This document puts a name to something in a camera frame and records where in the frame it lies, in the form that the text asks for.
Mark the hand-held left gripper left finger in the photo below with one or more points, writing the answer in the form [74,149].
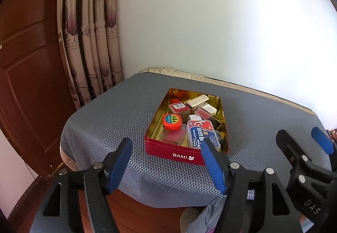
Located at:
[118,167]

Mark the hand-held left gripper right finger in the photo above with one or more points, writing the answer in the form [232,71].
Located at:
[213,161]

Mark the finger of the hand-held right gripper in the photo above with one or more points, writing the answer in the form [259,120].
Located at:
[321,140]
[288,143]

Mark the clear plastic box blue label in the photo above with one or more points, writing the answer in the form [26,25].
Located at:
[200,132]

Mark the small white black-striped box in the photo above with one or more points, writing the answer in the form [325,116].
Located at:
[218,121]

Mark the red tin box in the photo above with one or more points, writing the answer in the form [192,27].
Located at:
[168,152]

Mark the pink block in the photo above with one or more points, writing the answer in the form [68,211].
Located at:
[173,137]

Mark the white cube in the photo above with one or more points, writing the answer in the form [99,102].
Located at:
[195,117]

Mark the clear box with pink insert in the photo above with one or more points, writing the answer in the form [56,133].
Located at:
[206,111]

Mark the orange round tape measure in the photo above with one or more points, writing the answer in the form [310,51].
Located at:
[172,121]

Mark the long gold box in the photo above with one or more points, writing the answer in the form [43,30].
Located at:
[197,101]

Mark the beige box with red label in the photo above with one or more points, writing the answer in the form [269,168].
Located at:
[179,108]

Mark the red block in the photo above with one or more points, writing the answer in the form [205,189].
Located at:
[174,101]

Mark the brown floral cushion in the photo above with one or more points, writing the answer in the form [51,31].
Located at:
[333,134]

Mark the grey mesh mat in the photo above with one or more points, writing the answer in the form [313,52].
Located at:
[110,117]

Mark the person's grey trouser leg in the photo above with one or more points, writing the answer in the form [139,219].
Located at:
[208,214]

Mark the grey shoe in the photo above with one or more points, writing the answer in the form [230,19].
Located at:
[187,219]

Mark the purple pink clothing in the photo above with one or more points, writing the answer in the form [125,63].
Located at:
[213,229]

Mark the leaf patterned curtain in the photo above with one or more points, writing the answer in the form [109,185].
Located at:
[87,38]

